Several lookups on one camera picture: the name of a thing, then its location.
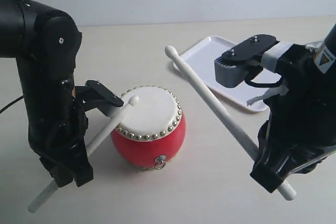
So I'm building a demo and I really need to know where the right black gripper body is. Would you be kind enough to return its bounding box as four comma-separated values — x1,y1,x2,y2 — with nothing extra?
257,44,336,175

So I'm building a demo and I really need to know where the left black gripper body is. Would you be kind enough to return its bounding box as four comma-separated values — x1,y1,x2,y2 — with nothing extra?
28,100,88,166

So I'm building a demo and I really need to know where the white drumstick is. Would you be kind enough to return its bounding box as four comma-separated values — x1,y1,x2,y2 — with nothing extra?
27,95,140,213
164,45,297,201

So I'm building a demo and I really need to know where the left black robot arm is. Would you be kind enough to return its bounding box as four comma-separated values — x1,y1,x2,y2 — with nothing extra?
1,0,93,187

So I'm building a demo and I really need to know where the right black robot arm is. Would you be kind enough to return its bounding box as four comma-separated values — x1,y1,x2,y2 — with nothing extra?
250,29,335,192

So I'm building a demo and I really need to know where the small red drum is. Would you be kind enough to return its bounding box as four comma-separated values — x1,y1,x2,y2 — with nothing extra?
111,85,186,170

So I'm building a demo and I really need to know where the white plastic tray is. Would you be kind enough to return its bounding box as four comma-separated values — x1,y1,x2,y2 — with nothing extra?
180,35,268,113

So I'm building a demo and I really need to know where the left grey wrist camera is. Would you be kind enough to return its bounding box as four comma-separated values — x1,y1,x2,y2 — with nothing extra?
75,80,124,118

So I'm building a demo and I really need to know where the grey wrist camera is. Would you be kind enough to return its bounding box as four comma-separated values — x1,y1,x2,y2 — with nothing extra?
75,80,124,118
214,34,282,88

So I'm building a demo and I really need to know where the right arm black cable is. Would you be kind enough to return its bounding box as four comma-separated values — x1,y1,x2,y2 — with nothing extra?
244,73,286,88

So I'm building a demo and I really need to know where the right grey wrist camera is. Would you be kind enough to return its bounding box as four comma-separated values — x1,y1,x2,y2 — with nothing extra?
214,34,282,88

